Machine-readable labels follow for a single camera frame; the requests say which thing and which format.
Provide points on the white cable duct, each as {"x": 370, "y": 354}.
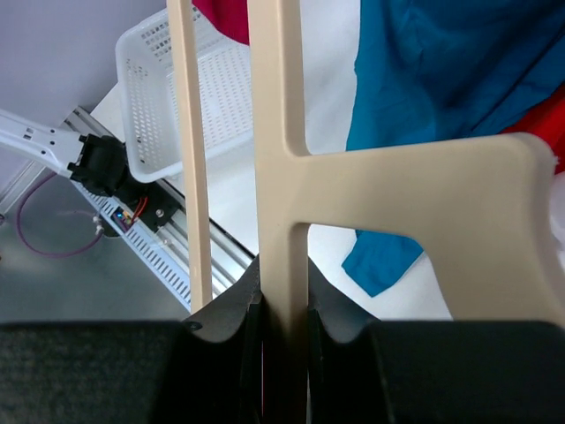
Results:
{"x": 164, "y": 252}

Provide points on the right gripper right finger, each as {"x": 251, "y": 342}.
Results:
{"x": 365, "y": 370}

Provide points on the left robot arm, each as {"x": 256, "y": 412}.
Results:
{"x": 99, "y": 163}

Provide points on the red t shirt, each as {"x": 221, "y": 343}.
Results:
{"x": 546, "y": 121}

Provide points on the beige plastic hanger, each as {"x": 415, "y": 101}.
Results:
{"x": 479, "y": 208}

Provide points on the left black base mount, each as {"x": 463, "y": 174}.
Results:
{"x": 153, "y": 205}

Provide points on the blue t shirt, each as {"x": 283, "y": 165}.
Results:
{"x": 442, "y": 70}

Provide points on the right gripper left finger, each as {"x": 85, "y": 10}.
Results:
{"x": 204, "y": 369}

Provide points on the magenta t shirt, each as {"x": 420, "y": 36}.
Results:
{"x": 229, "y": 17}

